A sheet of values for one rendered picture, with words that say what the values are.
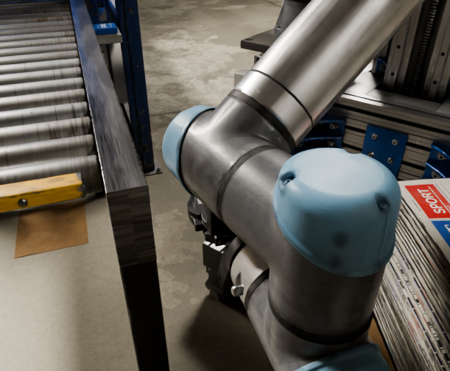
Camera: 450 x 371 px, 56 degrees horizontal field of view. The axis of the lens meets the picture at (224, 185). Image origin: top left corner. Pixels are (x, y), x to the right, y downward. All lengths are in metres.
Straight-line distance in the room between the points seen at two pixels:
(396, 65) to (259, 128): 0.73
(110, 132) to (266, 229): 0.41
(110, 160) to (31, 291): 1.07
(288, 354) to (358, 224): 0.13
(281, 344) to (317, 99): 0.19
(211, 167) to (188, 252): 1.28
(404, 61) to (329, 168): 0.81
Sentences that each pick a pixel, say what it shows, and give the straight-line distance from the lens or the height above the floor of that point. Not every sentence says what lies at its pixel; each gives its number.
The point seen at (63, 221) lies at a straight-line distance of 1.85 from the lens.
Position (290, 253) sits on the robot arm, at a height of 0.90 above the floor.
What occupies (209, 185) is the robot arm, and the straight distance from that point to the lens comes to 0.32.
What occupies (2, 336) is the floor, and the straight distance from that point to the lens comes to 1.50.
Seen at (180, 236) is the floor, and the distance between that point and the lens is 1.67.
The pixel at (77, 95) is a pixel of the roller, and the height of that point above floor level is 0.80.
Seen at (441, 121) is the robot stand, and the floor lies 0.72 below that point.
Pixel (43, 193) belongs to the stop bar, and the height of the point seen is 0.82.
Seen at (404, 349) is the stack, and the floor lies 0.68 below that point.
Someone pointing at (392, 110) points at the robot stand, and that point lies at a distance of 0.95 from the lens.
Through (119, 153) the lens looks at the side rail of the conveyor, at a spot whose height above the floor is 0.80.
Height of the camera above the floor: 1.07
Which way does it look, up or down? 33 degrees down
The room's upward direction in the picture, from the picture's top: straight up
